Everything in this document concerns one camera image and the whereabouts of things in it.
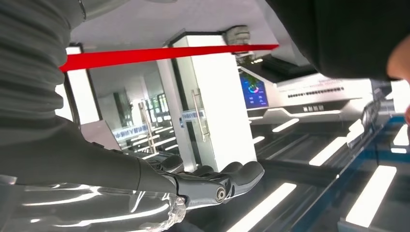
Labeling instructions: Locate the person in black shirt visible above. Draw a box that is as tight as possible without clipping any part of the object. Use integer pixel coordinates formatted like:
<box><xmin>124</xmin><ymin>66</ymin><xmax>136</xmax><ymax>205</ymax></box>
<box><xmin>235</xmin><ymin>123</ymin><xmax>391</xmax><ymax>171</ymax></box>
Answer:
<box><xmin>265</xmin><ymin>0</ymin><xmax>410</xmax><ymax>81</ymax></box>

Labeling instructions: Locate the blue door label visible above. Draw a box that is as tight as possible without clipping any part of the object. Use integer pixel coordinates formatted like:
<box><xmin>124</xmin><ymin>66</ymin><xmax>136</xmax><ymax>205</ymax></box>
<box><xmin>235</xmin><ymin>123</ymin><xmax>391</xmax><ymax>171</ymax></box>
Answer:
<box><xmin>181</xmin><ymin>109</ymin><xmax>205</xmax><ymax>122</ymax></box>

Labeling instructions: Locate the white pillar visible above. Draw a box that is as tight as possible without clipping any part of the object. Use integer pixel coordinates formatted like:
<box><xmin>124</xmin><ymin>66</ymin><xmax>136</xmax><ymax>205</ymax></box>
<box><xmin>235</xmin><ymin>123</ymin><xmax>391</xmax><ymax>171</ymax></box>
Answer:
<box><xmin>163</xmin><ymin>30</ymin><xmax>258</xmax><ymax>174</ymax></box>

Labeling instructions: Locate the blue display screen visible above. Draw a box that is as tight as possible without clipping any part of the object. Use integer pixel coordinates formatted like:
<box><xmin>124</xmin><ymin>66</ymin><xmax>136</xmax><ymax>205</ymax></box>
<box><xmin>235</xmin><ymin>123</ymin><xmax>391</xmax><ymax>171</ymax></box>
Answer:
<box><xmin>239</xmin><ymin>72</ymin><xmax>270</xmax><ymax>110</ymax></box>

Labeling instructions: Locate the red floor tape line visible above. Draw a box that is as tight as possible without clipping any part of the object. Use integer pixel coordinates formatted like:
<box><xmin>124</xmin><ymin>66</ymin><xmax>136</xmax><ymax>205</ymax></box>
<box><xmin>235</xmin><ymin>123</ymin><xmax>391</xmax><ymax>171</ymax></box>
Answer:
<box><xmin>59</xmin><ymin>44</ymin><xmax>279</xmax><ymax>73</ymax></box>

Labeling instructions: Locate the white reception counter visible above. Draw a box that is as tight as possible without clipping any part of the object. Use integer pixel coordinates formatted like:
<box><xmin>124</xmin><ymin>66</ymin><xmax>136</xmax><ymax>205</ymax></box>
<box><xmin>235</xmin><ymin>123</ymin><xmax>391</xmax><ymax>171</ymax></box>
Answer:
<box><xmin>238</xmin><ymin>54</ymin><xmax>374</xmax><ymax>126</ymax></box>

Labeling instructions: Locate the metal door handle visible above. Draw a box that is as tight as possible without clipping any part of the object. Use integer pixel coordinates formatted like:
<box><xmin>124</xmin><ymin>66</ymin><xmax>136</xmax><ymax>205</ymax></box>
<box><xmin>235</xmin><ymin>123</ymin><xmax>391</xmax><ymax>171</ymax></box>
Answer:
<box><xmin>138</xmin><ymin>101</ymin><xmax>158</xmax><ymax>154</ymax></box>
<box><xmin>191</xmin><ymin>89</ymin><xmax>210</xmax><ymax>143</ymax></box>

